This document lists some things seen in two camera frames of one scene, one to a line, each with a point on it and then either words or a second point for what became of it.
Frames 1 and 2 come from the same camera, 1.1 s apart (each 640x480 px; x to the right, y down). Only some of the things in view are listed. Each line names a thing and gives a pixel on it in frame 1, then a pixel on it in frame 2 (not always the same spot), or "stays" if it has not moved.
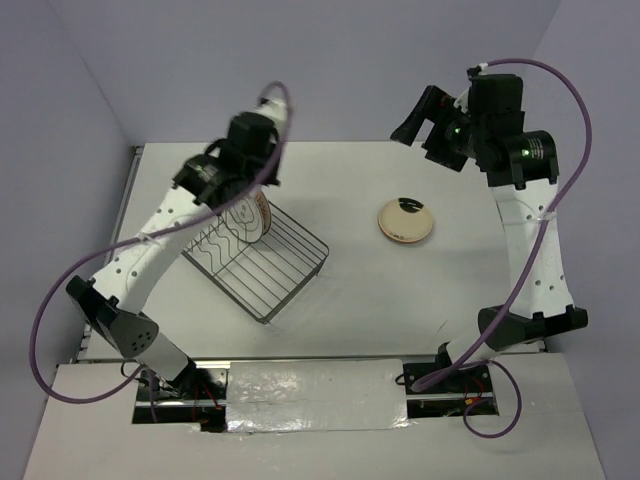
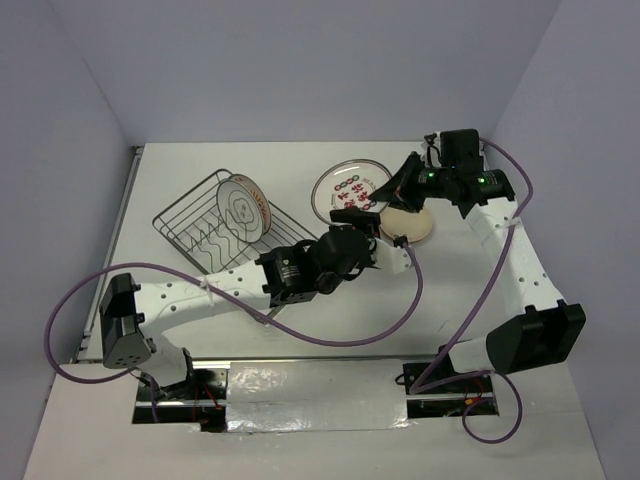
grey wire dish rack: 263,275 stays
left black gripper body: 261,166 -> 367,220
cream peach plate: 405,219 stays
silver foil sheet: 317,395 stays
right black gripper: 434,105 -> 395,191
